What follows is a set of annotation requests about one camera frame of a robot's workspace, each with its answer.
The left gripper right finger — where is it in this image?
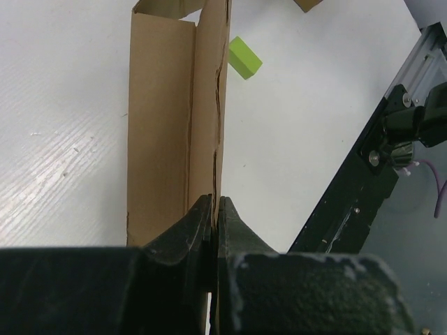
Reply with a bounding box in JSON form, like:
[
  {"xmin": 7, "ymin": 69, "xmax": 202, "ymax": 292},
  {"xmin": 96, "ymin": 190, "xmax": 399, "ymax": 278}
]
[{"xmin": 217, "ymin": 197, "xmax": 415, "ymax": 334}]

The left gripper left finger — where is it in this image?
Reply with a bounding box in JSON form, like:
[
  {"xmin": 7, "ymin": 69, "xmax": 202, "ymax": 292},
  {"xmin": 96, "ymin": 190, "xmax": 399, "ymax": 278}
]
[{"xmin": 1, "ymin": 195, "xmax": 212, "ymax": 334}]

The brown cardboard box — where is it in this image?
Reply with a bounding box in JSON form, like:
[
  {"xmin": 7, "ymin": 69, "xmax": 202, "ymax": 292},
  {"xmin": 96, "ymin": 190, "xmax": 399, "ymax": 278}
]
[{"xmin": 126, "ymin": 0, "xmax": 233, "ymax": 335}]

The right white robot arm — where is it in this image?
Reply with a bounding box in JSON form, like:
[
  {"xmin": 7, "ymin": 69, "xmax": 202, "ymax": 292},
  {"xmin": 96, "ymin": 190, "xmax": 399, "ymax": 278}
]
[{"xmin": 383, "ymin": 82, "xmax": 446, "ymax": 148}]

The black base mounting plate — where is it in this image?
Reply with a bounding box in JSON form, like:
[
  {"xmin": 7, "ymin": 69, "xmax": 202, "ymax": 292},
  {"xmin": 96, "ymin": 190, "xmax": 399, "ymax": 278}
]
[{"xmin": 289, "ymin": 84, "xmax": 422, "ymax": 253}]

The green rectangular block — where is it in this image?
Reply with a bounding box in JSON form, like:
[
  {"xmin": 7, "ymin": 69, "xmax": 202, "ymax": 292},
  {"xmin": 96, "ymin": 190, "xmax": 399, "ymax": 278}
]
[{"xmin": 229, "ymin": 36, "xmax": 263, "ymax": 80}]

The flat cardboard stack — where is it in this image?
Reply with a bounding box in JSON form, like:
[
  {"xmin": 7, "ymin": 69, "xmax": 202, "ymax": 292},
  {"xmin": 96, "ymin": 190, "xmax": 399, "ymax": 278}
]
[{"xmin": 294, "ymin": 0, "xmax": 323, "ymax": 13}]

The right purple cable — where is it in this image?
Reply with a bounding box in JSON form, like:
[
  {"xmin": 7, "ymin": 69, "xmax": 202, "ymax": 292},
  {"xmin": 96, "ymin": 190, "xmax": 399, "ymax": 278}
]
[{"xmin": 417, "ymin": 158, "xmax": 447, "ymax": 220}]

